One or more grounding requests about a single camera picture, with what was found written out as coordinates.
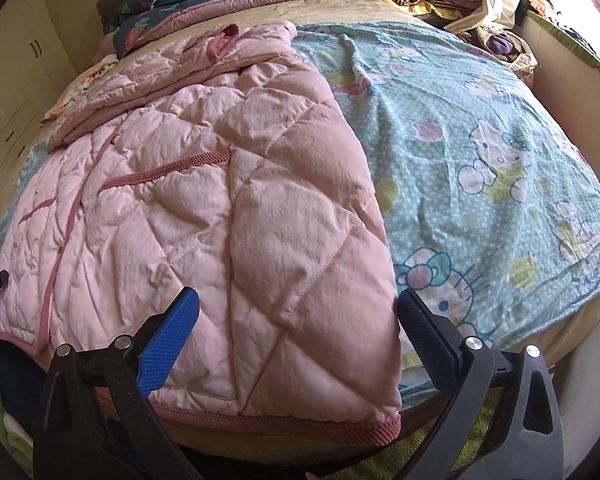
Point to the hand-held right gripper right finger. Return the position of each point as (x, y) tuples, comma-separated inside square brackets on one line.
[(425, 335)]

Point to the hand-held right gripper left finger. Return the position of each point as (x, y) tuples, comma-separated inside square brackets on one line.
[(167, 345)]

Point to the pink quilted jacket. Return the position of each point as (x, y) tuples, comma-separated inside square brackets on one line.
[(205, 210)]

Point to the clothes heap beside bed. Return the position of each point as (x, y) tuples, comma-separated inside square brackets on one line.
[(505, 42)]

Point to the green fluffy rug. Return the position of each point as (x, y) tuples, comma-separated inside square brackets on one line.
[(480, 410)]

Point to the white box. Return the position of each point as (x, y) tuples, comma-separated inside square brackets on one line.
[(590, 385)]

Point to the cream wardrobe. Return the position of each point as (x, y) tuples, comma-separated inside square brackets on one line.
[(10, 85)]

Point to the small pink floral garment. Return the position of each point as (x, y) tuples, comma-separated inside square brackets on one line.
[(85, 80)]

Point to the blue cartoon printed blanket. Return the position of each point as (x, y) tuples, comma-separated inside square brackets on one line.
[(455, 110)]

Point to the pink pillow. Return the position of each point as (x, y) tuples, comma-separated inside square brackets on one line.
[(107, 45)]

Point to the green padded headboard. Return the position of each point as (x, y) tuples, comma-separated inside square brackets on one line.
[(107, 12)]

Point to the green window seat cushion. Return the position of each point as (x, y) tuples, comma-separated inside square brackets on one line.
[(570, 35)]

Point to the dark floral quilt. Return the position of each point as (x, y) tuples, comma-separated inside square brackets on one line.
[(180, 0)]

